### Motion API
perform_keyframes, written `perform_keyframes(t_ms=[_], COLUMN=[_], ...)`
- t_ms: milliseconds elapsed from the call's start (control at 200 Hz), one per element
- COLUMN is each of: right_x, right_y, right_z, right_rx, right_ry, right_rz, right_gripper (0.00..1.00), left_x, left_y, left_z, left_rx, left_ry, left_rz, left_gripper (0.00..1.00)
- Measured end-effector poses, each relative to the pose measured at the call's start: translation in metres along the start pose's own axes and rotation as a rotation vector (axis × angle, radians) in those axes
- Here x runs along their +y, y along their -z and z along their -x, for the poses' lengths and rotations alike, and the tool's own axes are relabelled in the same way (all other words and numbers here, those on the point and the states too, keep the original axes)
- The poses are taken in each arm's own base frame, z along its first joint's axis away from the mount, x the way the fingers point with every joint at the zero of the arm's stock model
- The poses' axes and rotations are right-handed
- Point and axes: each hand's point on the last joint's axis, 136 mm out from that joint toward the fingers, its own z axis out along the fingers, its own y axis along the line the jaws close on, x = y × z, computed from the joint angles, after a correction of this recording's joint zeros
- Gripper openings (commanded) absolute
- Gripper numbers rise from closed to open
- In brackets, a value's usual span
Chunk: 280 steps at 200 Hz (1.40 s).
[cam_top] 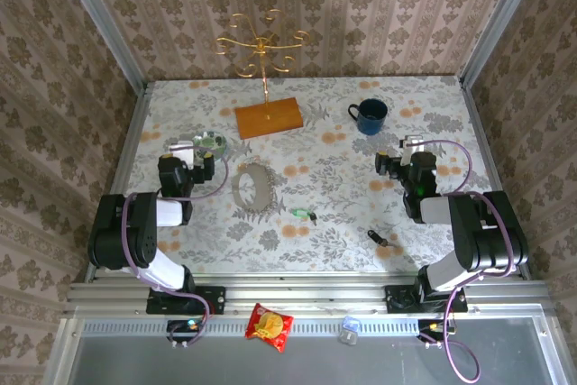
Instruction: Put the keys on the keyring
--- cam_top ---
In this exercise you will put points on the clear plastic bag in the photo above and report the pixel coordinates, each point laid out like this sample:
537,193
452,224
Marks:
259,177

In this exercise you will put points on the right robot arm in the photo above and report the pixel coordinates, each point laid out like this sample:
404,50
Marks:
487,231

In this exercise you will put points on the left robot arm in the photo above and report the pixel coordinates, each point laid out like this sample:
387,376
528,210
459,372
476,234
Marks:
112,231

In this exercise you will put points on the green leaf pattern bowl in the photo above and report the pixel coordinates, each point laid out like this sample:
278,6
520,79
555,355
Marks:
214,141

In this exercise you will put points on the dark blue mug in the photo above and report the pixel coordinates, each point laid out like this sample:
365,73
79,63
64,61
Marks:
372,125

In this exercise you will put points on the gold hook stand wooden base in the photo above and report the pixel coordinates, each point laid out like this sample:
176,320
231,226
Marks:
270,121

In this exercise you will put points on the small connector board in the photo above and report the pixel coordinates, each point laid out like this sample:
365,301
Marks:
185,325
433,327

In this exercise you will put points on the red snack packet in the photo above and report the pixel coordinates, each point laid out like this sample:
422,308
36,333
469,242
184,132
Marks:
270,326

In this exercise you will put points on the grey metal panel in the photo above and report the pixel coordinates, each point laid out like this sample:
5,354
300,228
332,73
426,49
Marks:
315,367

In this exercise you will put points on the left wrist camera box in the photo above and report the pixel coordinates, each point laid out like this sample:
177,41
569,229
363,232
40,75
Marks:
187,157

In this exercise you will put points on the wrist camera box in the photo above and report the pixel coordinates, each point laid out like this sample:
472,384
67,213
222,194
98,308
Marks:
411,146
187,157

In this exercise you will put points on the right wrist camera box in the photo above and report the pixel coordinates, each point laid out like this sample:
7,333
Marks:
411,146

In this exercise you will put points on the aluminium table side rail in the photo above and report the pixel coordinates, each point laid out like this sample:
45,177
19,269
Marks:
482,141
130,141

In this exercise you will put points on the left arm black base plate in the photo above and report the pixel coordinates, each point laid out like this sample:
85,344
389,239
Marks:
214,297

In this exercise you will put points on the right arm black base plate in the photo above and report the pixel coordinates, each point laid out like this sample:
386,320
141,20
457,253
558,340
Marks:
396,299

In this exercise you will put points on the aluminium frame post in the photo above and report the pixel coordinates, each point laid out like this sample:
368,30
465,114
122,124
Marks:
103,29
500,20

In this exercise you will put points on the aluminium front rail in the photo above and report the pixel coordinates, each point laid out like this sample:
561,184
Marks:
306,299

